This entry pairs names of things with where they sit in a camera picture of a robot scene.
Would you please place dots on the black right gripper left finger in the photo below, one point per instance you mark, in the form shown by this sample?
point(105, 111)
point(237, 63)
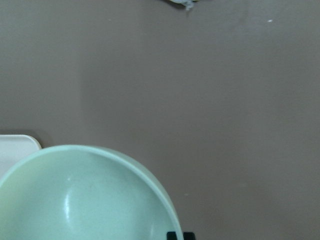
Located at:
point(171, 235)

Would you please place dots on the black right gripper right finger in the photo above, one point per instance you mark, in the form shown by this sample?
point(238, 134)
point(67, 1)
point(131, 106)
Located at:
point(189, 236)

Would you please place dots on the green bowl end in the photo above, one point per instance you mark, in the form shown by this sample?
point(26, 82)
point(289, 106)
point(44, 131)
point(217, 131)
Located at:
point(78, 192)

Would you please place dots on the cream rabbit tray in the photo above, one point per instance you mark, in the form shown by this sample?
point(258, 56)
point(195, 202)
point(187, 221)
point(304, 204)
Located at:
point(14, 147)

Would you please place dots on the grey folded cloth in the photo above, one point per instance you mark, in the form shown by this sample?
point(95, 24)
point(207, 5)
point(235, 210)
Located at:
point(187, 4)

